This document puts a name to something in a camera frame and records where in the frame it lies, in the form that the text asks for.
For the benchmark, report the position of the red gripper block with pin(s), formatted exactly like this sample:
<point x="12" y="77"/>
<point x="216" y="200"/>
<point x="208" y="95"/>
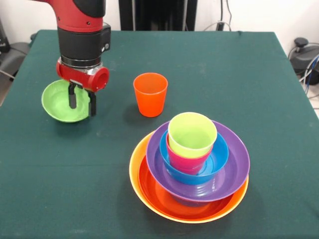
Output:
<point x="77" y="76"/>

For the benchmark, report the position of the green plastic bowl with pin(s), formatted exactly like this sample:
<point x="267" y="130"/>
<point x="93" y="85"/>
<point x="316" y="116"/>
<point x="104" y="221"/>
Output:
<point x="56" y="102"/>

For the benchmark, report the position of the orange-red plastic cup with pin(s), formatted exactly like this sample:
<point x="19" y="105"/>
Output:
<point x="150" y="99"/>

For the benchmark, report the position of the orange plastic bowl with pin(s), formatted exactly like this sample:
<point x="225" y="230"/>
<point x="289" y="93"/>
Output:
<point x="135" y="164"/>

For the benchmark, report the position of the red-orange plastic bowl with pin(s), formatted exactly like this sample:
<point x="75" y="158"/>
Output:
<point x="154" y="189"/>

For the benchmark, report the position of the green plastic cup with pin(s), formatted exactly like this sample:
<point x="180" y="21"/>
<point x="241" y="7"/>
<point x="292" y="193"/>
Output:
<point x="192" y="137"/>

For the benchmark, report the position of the crimson pink plastic cup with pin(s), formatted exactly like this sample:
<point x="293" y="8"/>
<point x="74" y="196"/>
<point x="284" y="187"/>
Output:
<point x="184" y="164"/>

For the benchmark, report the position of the blue plastic bowl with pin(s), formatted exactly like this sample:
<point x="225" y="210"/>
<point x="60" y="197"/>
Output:
<point x="219" y="154"/>

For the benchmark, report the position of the purple plastic bowl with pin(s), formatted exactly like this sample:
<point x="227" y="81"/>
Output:
<point x="236" y="159"/>

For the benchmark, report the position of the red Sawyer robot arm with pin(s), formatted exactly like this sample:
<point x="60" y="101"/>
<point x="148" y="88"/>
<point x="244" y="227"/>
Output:
<point x="79" y="30"/>

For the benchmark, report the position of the dark green tablecloth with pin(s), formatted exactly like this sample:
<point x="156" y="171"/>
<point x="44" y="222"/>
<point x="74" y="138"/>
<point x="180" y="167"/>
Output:
<point x="74" y="199"/>

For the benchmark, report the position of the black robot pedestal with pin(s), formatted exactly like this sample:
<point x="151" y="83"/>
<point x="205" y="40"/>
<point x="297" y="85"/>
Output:
<point x="159" y="15"/>

